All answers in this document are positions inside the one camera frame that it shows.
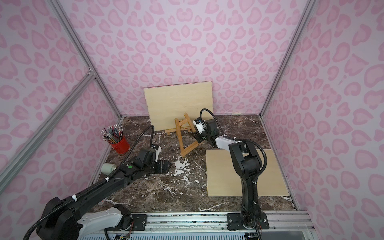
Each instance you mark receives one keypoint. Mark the white glue bottle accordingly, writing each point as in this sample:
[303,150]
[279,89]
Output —
[108,168]

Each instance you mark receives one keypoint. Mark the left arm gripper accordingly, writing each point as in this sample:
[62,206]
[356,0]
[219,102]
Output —
[160,165]

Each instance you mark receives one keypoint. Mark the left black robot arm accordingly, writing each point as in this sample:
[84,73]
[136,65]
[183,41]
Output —
[69,218]

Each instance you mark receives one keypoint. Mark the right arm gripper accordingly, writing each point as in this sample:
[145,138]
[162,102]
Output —
[198,136]

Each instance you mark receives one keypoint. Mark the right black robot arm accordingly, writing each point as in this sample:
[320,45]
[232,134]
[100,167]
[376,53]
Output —
[249,161]

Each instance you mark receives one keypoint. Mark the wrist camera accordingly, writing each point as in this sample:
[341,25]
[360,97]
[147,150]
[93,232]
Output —
[200,125]
[158,150]

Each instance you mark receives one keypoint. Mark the coloured pencils bundle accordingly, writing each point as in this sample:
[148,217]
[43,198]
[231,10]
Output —
[113,134]

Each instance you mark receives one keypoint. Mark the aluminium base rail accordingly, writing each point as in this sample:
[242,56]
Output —
[273,225]

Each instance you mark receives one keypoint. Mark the red metal bucket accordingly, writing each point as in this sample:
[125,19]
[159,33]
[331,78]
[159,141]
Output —
[122,147]

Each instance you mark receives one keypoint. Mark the wooden easel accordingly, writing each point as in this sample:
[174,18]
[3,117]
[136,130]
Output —
[185,129]
[169,131]

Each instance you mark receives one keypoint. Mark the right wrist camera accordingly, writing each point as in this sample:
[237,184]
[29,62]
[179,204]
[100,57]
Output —
[200,125]

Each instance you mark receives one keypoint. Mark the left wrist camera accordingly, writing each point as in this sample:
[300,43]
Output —
[158,150]

